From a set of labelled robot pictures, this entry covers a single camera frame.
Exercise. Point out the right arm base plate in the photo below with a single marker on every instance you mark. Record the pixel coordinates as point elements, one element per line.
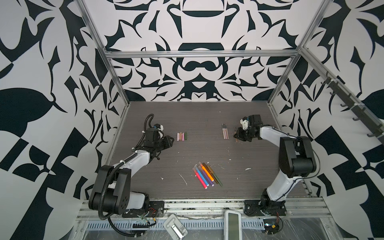
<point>258,208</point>

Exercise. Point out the purple marker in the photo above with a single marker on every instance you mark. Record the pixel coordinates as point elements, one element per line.
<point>206,176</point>

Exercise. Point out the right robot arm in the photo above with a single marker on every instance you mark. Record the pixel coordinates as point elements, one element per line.
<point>296,158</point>

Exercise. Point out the olive green marker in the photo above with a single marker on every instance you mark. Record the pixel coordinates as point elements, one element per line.
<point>215,176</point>

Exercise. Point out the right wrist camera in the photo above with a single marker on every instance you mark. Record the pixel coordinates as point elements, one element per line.
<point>245,123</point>

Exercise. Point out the blue marker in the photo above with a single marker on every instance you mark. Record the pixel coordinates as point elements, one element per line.
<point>201,176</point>

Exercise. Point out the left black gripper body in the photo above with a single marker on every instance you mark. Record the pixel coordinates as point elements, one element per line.
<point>162,144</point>

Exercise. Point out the white clamp device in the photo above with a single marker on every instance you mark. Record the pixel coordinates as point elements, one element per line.
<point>175,228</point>

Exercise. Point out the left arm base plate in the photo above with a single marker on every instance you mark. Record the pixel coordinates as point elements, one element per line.
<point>151,209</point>

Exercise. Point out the orange marker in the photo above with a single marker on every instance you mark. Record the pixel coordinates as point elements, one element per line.
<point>206,171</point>

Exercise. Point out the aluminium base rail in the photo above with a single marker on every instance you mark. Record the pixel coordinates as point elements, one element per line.
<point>214,208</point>

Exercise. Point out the red pink marker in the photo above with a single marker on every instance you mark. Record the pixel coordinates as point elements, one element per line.
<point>200,179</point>

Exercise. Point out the green lit circuit board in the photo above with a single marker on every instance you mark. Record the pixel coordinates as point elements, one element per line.
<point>273,226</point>

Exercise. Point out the black hook rail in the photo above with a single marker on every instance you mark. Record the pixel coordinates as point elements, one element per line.
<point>361,111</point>

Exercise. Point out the white tablet device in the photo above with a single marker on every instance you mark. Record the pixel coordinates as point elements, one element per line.
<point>232,225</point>

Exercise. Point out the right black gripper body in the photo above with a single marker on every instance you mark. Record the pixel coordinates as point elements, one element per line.
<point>245,135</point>

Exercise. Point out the green pen beige body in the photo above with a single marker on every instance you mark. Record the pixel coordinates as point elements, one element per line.
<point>223,131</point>

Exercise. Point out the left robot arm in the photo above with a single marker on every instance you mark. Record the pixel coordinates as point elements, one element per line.
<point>111,194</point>

